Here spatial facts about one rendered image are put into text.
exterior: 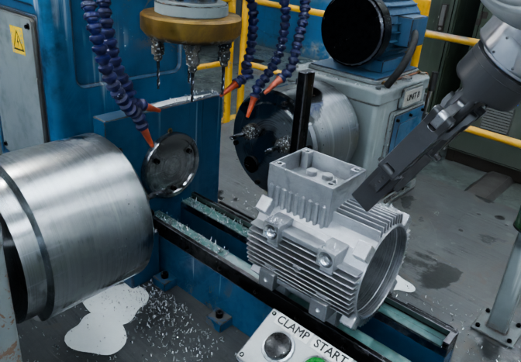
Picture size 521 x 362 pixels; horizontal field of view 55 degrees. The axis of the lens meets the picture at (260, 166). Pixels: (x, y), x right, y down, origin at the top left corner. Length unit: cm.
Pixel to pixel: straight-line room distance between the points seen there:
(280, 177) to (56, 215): 33
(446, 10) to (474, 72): 341
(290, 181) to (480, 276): 63
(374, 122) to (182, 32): 57
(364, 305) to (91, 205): 45
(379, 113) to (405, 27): 24
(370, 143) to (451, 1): 278
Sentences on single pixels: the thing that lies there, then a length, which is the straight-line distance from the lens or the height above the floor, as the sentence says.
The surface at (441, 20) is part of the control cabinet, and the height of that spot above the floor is 102.
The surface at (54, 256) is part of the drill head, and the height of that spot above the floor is 107.
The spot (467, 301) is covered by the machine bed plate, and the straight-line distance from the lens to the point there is 118.
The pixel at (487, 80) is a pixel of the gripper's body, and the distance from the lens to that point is 55.
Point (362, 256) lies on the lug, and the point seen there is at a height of 108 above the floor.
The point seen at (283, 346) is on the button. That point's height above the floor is 107.
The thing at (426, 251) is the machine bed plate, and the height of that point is 80.
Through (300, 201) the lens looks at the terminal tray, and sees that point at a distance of 77.
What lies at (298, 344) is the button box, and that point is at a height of 107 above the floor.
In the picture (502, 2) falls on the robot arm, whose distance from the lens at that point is 34.
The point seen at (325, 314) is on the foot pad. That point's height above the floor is 97.
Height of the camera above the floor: 147
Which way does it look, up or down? 25 degrees down
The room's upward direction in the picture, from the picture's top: 5 degrees clockwise
